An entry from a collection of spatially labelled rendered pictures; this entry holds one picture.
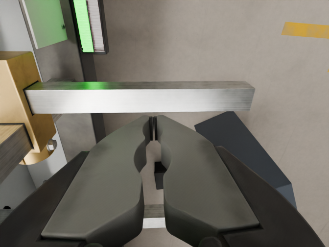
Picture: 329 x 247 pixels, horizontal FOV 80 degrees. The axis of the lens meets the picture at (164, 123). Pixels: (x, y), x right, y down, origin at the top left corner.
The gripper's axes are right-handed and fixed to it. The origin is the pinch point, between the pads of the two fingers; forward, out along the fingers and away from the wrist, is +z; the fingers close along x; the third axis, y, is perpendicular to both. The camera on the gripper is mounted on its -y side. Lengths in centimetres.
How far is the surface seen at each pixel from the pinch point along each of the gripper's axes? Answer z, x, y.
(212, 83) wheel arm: 12.6, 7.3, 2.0
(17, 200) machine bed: 27, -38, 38
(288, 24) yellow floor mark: 96, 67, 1
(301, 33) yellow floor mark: 96, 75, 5
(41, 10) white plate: 19.4, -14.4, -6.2
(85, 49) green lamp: 25.9, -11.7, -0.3
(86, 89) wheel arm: 10.8, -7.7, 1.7
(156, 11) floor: 96, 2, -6
